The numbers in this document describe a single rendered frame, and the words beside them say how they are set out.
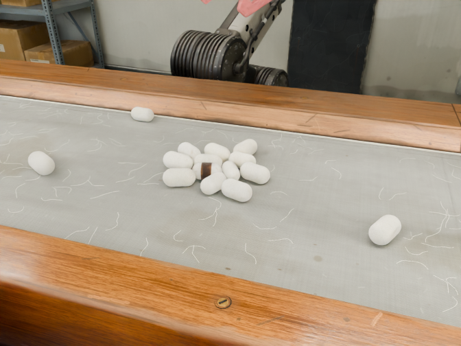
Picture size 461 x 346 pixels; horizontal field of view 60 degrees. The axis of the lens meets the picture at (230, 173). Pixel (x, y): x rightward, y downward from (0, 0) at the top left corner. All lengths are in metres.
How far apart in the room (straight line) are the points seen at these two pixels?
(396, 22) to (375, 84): 0.35
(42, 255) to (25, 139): 0.28
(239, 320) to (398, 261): 0.16
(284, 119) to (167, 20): 2.29
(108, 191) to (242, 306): 0.22
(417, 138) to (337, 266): 0.27
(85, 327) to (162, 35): 2.61
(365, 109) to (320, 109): 0.06
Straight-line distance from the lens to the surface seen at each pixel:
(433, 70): 2.52
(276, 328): 0.28
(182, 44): 0.88
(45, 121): 0.65
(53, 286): 0.32
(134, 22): 2.95
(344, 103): 0.62
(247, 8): 0.46
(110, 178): 0.48
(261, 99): 0.61
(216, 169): 0.44
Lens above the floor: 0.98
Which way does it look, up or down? 32 degrees down
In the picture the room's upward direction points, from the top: straight up
